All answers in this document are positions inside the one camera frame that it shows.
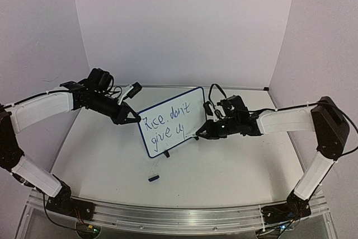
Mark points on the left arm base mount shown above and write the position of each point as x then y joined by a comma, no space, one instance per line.
63,203

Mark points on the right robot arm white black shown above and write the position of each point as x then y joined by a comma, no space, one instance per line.
323,118

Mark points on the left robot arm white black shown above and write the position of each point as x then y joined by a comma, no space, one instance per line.
95,92

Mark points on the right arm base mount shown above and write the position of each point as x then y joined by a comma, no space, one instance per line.
287,211

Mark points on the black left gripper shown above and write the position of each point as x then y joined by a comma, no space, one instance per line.
121,116

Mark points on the blue framed whiteboard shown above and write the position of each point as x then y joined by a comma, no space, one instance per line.
172,121

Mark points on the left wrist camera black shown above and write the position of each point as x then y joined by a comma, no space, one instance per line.
134,89

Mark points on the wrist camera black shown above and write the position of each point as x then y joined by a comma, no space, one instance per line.
207,108
134,89

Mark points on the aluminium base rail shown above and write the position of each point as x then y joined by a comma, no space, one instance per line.
105,220

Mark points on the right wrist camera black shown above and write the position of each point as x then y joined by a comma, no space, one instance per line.
207,108

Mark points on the wire whiteboard stand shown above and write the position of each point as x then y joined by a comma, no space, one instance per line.
179,146

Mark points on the blue marker cap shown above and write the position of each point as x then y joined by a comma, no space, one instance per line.
154,178

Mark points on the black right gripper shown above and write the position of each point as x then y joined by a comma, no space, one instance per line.
212,128

